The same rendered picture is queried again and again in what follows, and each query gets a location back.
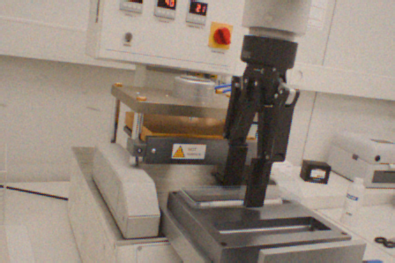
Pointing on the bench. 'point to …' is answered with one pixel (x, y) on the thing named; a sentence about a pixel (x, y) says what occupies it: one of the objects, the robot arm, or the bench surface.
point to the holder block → (252, 229)
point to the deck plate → (162, 178)
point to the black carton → (315, 171)
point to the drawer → (338, 251)
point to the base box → (92, 225)
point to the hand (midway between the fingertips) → (245, 177)
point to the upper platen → (177, 126)
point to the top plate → (177, 98)
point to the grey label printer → (363, 158)
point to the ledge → (320, 193)
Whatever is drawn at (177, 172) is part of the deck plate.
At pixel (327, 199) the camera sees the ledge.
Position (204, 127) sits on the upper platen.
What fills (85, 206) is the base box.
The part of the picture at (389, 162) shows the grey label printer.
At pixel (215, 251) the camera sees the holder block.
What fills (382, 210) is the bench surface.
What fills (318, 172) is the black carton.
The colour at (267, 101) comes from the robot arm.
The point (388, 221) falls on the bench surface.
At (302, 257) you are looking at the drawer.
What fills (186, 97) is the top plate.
